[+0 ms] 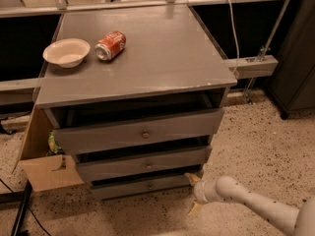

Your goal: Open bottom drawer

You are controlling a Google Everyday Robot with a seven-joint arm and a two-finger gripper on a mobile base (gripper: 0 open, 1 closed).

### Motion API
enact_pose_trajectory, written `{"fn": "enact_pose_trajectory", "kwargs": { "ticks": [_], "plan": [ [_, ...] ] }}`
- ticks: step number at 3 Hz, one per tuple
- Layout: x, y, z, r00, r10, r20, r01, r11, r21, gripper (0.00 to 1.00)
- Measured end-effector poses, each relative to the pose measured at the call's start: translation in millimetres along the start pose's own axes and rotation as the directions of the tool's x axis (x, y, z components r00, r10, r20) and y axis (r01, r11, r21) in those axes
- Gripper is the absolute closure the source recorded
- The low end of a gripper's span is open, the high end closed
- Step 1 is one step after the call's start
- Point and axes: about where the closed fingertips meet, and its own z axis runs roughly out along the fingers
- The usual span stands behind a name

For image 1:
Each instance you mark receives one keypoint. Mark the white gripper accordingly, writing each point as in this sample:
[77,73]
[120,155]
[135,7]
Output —
[199,191]

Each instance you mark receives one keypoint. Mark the grey bottom drawer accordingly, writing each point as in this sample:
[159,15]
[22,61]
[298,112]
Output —
[140,186]

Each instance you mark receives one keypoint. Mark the grey drawer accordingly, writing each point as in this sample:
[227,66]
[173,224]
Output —
[139,164]
[138,132]
[140,186]

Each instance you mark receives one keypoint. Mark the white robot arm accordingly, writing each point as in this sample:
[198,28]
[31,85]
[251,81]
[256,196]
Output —
[290,220]

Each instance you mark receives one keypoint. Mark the grey top drawer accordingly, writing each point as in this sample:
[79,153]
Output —
[138,132]

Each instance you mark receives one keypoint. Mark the grey middle drawer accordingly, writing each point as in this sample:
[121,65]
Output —
[139,164]

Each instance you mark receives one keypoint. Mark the grey drawer cabinet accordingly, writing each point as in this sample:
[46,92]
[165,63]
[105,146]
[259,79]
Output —
[169,66]

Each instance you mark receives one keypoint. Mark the dark side cabinet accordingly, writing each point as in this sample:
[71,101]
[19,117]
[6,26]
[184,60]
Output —
[292,85]

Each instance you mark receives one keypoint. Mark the green snack bag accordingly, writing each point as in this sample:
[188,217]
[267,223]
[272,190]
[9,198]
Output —
[53,147]

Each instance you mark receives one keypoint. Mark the cardboard box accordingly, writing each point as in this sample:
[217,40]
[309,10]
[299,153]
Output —
[45,172]

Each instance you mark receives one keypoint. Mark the metal diagonal rod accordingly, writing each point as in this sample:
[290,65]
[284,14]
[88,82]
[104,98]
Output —
[263,50]

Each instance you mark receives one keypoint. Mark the black floor bar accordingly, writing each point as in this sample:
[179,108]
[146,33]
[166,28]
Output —
[24,203]

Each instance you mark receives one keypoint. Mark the red soda can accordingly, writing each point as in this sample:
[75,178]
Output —
[110,45]

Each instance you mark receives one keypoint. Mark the white bowl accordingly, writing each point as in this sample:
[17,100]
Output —
[66,53]

